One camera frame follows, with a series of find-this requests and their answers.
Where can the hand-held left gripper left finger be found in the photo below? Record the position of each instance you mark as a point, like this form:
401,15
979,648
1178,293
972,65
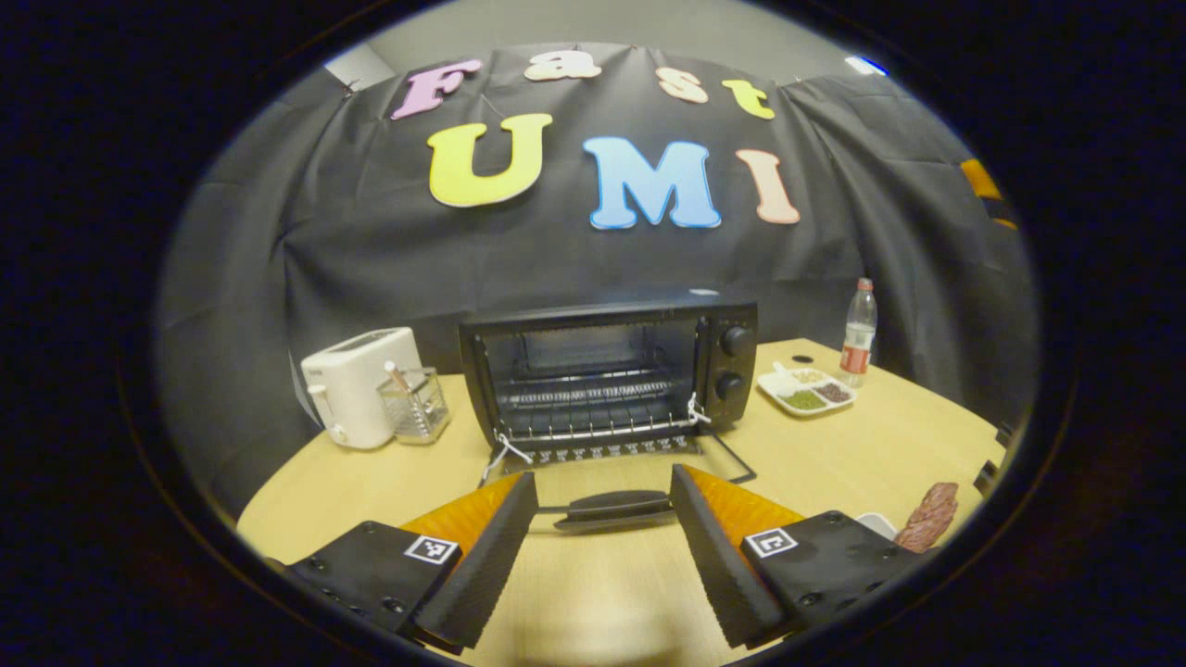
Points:
491,565

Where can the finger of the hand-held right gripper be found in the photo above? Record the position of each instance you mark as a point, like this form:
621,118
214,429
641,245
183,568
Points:
984,185

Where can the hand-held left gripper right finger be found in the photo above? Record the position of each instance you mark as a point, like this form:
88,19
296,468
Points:
718,565

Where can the red raw meat slice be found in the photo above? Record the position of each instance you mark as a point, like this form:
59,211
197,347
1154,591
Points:
927,517

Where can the black electric oven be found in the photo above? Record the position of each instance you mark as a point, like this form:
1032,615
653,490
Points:
723,320

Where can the ceiling light panel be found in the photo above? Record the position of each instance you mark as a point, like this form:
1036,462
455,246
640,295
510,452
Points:
866,65

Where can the clear glass holder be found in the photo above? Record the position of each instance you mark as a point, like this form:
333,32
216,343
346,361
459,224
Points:
417,412

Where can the white divided plate with beans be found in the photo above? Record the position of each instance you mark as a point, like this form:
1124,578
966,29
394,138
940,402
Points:
806,394

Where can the clear plastic bottle red label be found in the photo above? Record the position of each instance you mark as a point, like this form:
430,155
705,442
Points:
859,343

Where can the white toaster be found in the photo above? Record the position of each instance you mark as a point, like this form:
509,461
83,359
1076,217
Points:
357,389

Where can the black backdrop cloth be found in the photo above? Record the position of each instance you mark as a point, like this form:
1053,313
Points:
371,241

